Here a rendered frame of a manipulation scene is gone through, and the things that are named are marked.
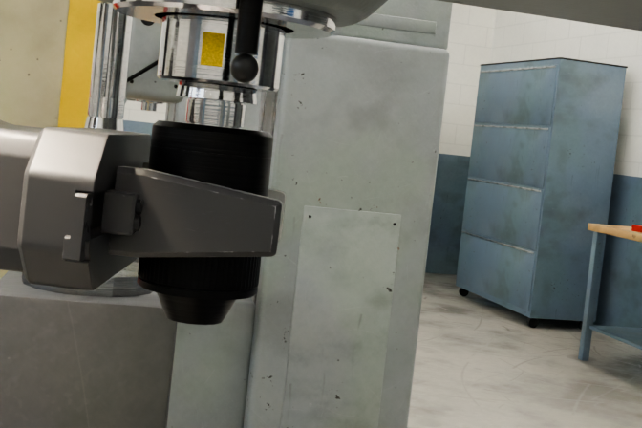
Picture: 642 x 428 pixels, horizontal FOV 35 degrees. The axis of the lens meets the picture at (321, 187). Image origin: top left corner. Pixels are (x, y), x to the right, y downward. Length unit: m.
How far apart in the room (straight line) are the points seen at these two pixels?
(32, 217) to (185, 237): 0.06
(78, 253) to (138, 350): 0.32
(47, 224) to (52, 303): 0.31
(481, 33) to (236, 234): 9.98
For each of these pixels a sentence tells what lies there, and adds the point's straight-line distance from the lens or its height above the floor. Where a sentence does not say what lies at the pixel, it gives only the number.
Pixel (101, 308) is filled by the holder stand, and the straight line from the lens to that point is 0.65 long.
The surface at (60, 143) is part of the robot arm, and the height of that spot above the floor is 1.25.
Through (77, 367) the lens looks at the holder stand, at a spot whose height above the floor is 1.10.
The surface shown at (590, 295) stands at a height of 0.42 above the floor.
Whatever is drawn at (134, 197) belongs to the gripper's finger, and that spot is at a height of 1.24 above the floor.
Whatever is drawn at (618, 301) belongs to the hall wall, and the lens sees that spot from 7.91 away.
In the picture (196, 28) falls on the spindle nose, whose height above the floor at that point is 1.30.
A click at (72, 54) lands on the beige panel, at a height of 1.37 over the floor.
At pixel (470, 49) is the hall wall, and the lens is 10.27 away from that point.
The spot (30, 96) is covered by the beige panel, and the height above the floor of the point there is 1.28.
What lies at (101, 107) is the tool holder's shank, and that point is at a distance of 0.69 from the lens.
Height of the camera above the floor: 1.27
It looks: 3 degrees down
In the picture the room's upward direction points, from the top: 6 degrees clockwise
